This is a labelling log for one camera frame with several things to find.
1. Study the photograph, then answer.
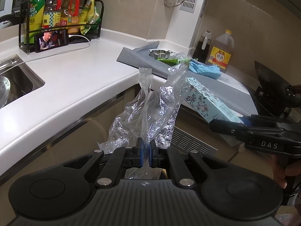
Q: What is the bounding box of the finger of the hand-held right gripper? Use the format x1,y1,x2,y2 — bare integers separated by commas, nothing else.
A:
242,114,284,129
209,118,286,143

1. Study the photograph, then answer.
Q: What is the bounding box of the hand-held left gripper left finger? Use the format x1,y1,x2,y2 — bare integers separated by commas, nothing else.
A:
58,138,147,189

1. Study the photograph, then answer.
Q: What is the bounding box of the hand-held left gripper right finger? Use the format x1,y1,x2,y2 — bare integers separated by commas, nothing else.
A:
149,140,236,189

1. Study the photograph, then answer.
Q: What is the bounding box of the teal floral toothpaste box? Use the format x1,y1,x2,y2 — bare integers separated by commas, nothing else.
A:
182,76,246,124

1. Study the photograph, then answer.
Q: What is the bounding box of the clear crinkled plastic bag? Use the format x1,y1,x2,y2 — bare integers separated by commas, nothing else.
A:
108,63,190,180

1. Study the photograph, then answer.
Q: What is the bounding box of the metal cookie cutter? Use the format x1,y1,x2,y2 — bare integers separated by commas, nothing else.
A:
150,49,171,59

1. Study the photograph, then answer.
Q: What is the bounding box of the person's right hand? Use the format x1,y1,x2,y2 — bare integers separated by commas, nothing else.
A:
273,155,288,189

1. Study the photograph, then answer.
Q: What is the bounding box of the black glass gas stove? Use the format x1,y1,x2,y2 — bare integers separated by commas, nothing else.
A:
248,88,301,120

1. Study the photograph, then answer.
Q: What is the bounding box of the cabinet vent grille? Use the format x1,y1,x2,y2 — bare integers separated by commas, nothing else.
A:
173,128,218,156

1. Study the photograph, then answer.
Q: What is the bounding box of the black wok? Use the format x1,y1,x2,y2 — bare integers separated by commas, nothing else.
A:
254,60,301,110

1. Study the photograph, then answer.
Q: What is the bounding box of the blue cloth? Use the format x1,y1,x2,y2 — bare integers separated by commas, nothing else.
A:
188,59,223,79

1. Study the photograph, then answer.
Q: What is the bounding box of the beige kitchen cabinet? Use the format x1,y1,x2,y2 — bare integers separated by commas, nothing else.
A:
0,85,261,184

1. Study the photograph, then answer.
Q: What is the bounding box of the amber cooking wine jug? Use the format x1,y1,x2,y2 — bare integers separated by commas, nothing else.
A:
205,30,235,74

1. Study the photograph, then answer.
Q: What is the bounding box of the dark sauce dispenser bottle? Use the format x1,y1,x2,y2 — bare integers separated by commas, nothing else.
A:
194,30,213,64

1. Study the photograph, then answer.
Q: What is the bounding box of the green plastic wrapper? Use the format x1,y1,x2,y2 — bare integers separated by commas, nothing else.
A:
157,52,191,66

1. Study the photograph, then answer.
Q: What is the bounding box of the grey-backed printed white mat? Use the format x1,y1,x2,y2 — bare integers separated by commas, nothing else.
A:
117,41,253,118

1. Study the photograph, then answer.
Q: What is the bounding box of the stainless steel sink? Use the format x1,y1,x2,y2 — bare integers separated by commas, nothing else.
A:
0,54,46,110

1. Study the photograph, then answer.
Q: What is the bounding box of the black metal spice rack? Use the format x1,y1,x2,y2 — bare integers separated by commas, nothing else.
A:
19,0,104,53

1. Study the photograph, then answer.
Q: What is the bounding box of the black smartphone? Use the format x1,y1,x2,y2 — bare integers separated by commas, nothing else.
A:
34,28,70,53

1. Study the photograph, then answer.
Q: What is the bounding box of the yellow green snack bag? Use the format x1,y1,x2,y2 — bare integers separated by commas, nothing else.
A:
79,0,102,35

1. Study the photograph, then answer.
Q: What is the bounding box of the red cap soy sauce bottle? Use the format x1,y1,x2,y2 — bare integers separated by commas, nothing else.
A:
42,0,62,29

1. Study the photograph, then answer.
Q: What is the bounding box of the green yellow oil bottle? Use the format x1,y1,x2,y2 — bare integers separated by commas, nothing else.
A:
25,0,46,44

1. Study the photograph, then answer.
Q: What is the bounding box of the white charging cable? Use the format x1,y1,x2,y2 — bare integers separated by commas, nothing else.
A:
68,34,91,50

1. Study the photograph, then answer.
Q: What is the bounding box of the yellow oil bottle red handle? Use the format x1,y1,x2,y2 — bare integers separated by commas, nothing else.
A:
61,0,80,34

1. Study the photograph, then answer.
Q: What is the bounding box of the black pan handle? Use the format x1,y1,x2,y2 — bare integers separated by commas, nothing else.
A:
0,11,25,27

